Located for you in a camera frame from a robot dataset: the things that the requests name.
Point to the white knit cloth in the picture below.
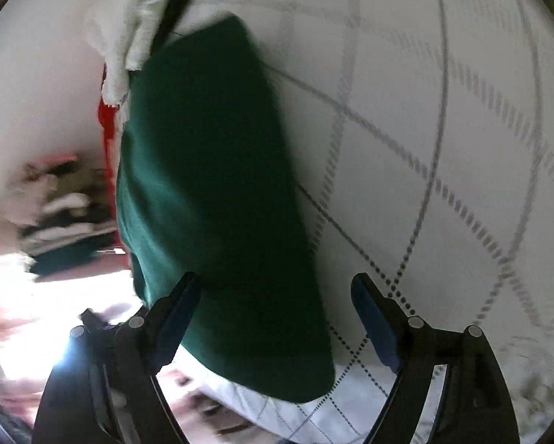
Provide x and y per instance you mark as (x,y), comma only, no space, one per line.
(129,23)

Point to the stack of folded clothes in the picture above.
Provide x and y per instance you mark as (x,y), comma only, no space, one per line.
(68,222)

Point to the dark green garment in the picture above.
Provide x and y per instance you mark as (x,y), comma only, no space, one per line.
(212,171)

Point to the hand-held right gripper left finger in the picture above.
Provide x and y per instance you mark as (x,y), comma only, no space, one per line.
(177,319)

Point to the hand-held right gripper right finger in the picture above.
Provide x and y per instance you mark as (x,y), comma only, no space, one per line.
(374,328)

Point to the white checked bed sheet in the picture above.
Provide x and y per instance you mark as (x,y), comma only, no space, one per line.
(420,125)

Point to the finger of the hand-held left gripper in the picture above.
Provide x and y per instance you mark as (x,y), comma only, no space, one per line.
(92,319)

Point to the red patterned blanket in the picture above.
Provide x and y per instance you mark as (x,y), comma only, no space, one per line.
(108,134)

